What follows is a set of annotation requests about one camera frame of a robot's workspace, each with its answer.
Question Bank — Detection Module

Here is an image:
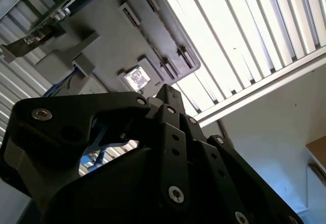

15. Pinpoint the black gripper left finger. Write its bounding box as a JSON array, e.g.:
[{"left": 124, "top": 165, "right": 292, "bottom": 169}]
[{"left": 11, "top": 83, "right": 192, "bottom": 211}]

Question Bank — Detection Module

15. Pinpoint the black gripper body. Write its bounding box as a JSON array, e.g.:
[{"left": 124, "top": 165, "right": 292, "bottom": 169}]
[{"left": 42, "top": 145, "right": 227, "bottom": 224}]

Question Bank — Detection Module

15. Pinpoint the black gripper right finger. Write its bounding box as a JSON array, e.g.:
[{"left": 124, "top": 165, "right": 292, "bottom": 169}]
[{"left": 173, "top": 88, "right": 305, "bottom": 224}]

